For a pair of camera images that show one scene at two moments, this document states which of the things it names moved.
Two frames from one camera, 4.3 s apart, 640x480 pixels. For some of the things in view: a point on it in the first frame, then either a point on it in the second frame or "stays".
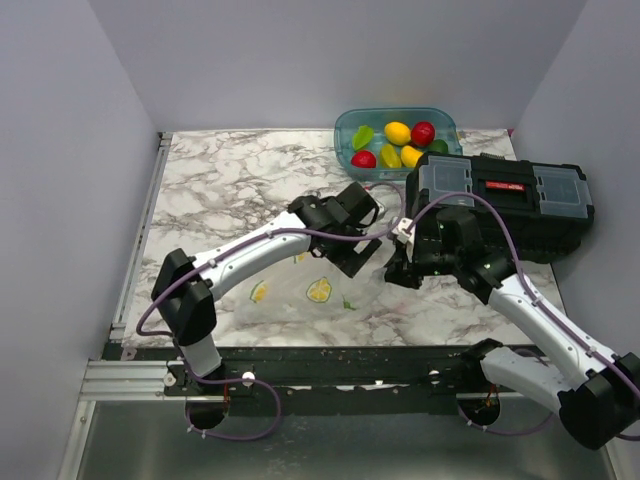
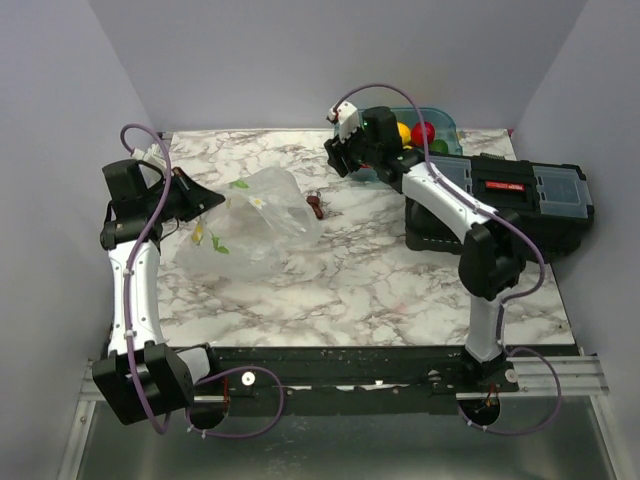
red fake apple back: (422, 133) stays
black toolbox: (545, 210) stays
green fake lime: (438, 145) stays
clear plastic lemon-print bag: (310, 300) → (264, 222)
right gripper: (399, 271) → (336, 150)
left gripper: (348, 260) → (197, 199)
